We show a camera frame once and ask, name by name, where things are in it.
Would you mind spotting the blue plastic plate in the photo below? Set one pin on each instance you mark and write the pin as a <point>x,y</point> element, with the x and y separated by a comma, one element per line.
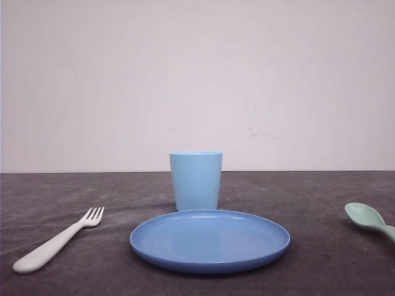
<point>209,241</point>

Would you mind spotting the white plastic fork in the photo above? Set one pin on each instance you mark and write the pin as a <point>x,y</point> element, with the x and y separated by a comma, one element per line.
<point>37,258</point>

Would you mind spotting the mint green plastic spoon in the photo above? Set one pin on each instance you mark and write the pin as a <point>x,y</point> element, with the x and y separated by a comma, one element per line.
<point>367,218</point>

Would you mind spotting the light blue plastic cup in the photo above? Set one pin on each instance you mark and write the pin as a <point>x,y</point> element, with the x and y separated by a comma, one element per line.
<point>196,179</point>

